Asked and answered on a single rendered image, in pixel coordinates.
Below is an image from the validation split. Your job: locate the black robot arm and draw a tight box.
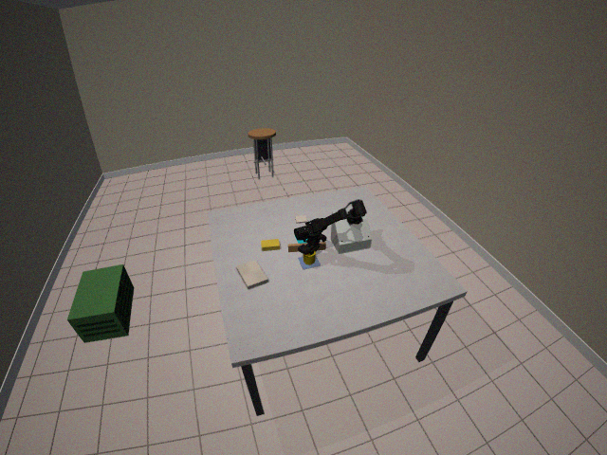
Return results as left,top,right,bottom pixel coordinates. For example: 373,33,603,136
294,199,367,242

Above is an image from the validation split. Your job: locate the yellow rectangular block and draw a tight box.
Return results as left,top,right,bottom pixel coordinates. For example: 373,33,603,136
261,239,280,251

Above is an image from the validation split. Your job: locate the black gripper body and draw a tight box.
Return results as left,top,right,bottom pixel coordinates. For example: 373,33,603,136
298,234,326,255

